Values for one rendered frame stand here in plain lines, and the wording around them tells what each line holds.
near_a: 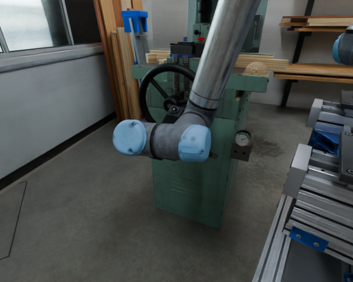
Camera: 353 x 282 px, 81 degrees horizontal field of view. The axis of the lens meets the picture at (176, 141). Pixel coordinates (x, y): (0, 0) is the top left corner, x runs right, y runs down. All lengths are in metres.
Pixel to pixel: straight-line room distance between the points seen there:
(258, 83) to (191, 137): 0.53
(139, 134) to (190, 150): 0.10
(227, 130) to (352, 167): 0.53
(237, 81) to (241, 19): 0.45
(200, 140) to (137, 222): 1.07
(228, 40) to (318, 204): 0.43
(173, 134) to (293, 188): 0.34
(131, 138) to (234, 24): 0.29
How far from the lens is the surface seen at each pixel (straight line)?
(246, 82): 0.87
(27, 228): 1.62
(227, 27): 0.45
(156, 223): 1.37
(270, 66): 1.01
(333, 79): 2.97
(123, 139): 0.43
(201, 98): 0.48
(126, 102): 2.44
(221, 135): 0.96
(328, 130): 1.05
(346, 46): 1.09
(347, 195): 0.60
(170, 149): 0.40
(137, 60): 1.87
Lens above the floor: 1.07
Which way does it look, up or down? 30 degrees down
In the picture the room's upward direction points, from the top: straight up
